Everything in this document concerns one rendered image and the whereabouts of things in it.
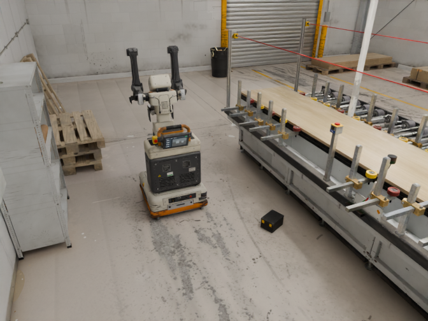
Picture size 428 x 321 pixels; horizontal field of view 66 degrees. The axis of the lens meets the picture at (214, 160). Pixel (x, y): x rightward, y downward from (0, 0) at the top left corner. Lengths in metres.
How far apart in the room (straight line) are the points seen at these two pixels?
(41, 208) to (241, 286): 1.83
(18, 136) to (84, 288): 1.32
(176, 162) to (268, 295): 1.50
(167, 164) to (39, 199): 1.17
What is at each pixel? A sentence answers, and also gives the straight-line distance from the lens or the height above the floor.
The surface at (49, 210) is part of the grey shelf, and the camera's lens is 3.25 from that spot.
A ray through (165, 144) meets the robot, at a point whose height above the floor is 0.84.
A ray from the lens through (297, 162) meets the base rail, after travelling 3.28.
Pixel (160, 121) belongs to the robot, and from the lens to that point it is 3.56.
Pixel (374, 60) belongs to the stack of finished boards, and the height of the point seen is 0.27.
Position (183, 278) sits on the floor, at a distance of 3.00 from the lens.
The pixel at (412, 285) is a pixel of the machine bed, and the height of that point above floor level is 0.18.
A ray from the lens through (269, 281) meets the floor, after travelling 3.00.
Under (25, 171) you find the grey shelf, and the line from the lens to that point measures 3.06.
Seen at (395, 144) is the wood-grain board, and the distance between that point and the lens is 3.50.
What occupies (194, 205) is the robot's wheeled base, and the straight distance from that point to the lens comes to 3.60.
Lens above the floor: 2.21
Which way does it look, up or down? 28 degrees down
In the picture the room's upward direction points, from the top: straight up
